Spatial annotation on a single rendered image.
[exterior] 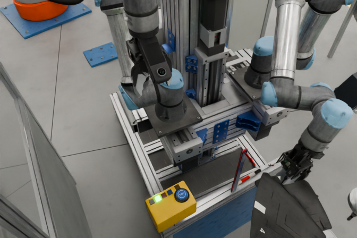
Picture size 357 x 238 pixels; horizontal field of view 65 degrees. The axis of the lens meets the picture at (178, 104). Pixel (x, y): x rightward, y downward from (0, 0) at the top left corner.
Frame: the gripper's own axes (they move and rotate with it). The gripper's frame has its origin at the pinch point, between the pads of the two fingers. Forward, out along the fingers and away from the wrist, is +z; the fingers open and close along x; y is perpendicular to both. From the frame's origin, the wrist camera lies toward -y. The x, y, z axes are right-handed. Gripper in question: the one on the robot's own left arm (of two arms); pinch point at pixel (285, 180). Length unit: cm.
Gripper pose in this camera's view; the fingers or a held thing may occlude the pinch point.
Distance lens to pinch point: 109.4
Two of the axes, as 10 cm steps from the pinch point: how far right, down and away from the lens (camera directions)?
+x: 4.9, 6.4, -6.0
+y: -8.4, 1.6, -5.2
